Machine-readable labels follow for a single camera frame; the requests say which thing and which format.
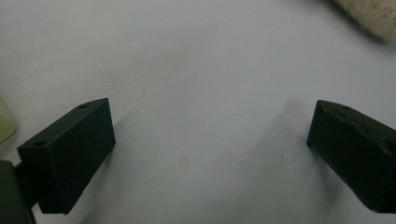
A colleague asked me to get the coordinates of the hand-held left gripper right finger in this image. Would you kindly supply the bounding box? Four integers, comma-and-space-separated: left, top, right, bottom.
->
306, 99, 396, 215

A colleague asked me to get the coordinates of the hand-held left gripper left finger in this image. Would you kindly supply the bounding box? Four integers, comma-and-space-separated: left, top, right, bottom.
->
17, 97, 117, 216

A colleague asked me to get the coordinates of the cream plastic perforated basket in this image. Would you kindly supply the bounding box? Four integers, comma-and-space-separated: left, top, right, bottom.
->
0, 97, 17, 145

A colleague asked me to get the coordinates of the beige fuzzy cloth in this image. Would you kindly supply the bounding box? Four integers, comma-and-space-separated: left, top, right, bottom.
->
330, 0, 396, 43

